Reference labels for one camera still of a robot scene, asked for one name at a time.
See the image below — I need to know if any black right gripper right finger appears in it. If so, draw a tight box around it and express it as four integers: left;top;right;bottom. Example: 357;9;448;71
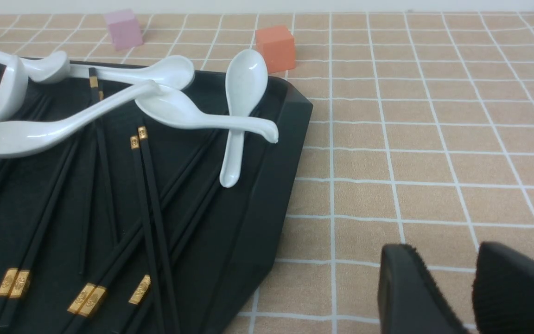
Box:
472;242;534;334

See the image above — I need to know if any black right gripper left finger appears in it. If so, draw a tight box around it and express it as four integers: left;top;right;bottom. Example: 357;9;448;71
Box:
377;244;468;334

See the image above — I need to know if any black chopstick gold band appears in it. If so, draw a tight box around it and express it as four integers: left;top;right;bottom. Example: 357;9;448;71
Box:
77;131;227;334
0;136;82;333
0;138;81;319
137;126;180;334
126;176;223;334
130;135;166;334
65;130;219;334
88;66;119;247

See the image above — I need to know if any white ceramic spoon rightmost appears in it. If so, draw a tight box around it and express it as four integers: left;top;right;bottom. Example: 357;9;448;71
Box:
220;49;268;188

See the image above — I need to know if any white ceramic spoon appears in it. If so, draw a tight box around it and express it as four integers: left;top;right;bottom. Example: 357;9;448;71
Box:
69;55;195;90
0;80;162;158
0;51;70;84
220;49;268;188

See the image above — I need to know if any orange cube block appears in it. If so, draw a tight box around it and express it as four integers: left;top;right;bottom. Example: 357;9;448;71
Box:
255;25;295;74

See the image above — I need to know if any black plastic tray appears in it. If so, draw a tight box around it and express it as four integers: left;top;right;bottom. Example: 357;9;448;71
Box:
0;77;313;334

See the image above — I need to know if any white ceramic spoon top middle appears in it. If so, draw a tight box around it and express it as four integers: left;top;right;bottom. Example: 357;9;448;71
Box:
69;55;195;90

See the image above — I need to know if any pink cube block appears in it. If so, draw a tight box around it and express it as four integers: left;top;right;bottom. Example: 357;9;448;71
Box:
102;9;144;51

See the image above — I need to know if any white ceramic spoon top left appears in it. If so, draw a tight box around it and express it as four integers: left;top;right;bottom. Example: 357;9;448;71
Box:
0;51;70;84

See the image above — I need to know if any white ceramic spoon front centre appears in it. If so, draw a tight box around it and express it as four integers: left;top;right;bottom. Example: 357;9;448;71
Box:
0;80;162;158

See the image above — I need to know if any white ceramic spoon left vertical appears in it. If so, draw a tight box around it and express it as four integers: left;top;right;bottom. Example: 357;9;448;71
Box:
0;55;28;122

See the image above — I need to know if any white ceramic spoon long-handled right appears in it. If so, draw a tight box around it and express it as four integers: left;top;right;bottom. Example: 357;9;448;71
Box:
135;85;279;143

